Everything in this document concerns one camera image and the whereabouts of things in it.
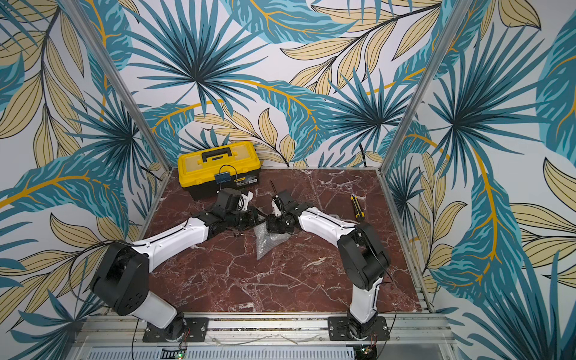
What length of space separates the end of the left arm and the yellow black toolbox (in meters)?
0.29

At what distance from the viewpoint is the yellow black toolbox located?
3.18ft

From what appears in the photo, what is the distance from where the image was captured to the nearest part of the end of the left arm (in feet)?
2.10
